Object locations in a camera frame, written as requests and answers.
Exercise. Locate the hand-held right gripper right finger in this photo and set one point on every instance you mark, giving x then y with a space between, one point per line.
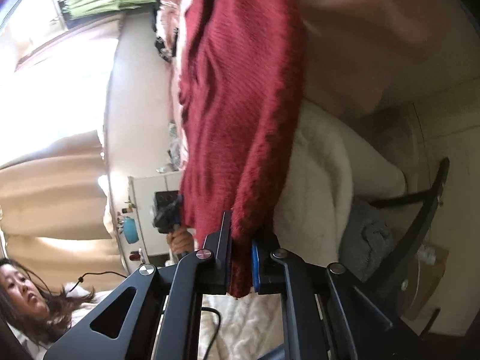
256 266

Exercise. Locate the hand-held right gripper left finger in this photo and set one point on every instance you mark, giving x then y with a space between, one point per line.
223 240

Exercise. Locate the dark red knit cardigan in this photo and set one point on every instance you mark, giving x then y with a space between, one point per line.
240 101

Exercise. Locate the person's left hand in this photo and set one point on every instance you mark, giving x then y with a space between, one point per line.
182 242

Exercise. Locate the white cabinet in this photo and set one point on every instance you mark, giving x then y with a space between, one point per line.
144 202

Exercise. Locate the grey towel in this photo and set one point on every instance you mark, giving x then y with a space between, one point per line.
369 236

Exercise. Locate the beige curtain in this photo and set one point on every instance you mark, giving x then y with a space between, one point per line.
48 195

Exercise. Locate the white fluffy blanket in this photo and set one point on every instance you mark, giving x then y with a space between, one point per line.
326 165

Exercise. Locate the bright window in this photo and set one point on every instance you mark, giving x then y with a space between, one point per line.
56 101

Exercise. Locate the person's head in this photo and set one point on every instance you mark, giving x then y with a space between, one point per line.
22 292

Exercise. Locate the bed with pink sheet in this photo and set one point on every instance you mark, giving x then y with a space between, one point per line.
375 26

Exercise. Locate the black chair frame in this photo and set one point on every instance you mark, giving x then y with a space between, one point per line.
431 198

